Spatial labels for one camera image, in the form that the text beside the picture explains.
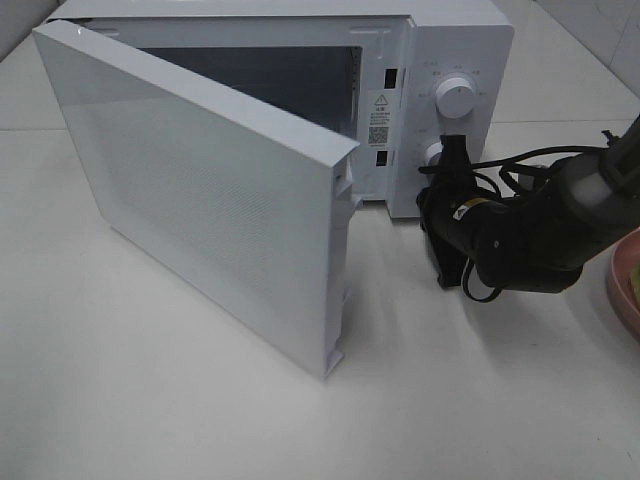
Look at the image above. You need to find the pink round plate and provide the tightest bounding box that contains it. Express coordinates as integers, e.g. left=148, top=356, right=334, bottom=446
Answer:
left=606, top=229, right=639, bottom=342

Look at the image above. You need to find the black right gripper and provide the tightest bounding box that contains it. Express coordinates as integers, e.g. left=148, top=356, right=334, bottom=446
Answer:
left=416, top=134, right=493, bottom=240

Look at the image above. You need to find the white warning label sticker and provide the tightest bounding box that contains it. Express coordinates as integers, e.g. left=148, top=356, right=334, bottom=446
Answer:
left=366, top=89, right=394, bottom=147

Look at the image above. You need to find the white microwave oven body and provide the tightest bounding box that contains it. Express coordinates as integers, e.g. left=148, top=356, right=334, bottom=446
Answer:
left=39, top=1, right=514, bottom=219

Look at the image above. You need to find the lower white round knob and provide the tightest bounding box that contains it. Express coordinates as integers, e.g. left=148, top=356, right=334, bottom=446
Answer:
left=423, top=141, right=443, bottom=167

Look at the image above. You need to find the upper white round knob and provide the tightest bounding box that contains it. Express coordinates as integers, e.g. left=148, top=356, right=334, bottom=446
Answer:
left=435, top=73, right=476, bottom=119

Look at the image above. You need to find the white microwave door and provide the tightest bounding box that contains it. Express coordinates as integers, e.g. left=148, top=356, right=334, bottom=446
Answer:
left=33, top=20, right=358, bottom=378

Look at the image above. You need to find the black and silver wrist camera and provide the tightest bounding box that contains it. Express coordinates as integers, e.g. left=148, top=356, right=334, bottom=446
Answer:
left=423, top=226, right=468, bottom=290

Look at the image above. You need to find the white round knob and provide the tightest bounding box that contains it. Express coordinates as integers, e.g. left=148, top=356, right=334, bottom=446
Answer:
left=435, top=73, right=476, bottom=119
left=423, top=141, right=443, bottom=167

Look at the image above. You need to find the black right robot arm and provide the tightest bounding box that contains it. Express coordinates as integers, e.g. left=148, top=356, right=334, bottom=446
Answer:
left=416, top=122, right=639, bottom=302

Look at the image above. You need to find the white bread sandwich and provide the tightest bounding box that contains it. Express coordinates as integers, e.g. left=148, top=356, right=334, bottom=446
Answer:
left=629, top=264, right=640, bottom=308

